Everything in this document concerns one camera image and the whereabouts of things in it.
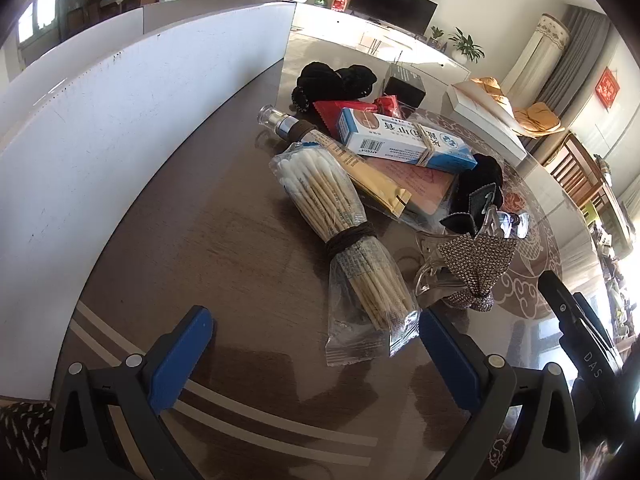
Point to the flat white box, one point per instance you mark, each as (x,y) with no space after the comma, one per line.
(480,115)

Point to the black television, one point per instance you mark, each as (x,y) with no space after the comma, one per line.
(392,0)

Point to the red foil packet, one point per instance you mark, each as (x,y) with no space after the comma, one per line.
(330,110)

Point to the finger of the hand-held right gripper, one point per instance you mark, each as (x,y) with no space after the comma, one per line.
(562,305)

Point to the tan sachet packet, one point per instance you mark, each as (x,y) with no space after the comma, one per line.
(372,182)

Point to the covered standing air conditioner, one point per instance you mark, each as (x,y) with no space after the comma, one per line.
(540,50)

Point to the small black box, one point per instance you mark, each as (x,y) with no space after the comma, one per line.
(407,90)

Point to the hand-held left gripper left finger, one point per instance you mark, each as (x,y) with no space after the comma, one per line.
(180,355)

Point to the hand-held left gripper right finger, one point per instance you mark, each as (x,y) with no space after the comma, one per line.
(450,360)

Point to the large leafy potted plant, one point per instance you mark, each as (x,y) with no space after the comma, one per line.
(467,45)

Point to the plain black fluffy scrunchie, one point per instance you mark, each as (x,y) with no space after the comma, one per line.
(475,177)

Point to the rhinestone bow claw clip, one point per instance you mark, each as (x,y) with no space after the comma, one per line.
(475,260)

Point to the black bow hair clip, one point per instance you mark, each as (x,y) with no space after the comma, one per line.
(457,222)

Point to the black fluffy scrunchie with tie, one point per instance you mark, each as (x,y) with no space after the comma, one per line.
(325,80)

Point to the bag of cotton swabs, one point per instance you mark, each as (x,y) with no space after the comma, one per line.
(320,195)

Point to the small red candy packet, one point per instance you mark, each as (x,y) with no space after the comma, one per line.
(387,105)

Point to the glass spray bottle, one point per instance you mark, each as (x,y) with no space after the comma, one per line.
(282,122)

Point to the pink phone case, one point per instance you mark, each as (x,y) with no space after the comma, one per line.
(425,185)

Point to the cluttered shelf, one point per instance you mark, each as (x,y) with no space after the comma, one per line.
(617,285)

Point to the grey curtain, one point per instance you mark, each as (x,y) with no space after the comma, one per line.
(582,50)

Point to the person's dark patterned clothing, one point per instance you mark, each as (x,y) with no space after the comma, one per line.
(20,435)

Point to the blue and white medicine box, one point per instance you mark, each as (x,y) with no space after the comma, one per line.
(395,140)

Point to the small potted plant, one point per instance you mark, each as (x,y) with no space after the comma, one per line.
(436,34)

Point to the white cardboard box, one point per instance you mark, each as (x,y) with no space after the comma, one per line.
(125,135)

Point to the window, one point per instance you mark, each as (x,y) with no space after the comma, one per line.
(35,10)

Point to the white television cabinet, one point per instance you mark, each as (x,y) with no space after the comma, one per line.
(350,30)

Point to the red wall hanging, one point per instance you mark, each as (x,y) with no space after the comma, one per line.
(606,87)

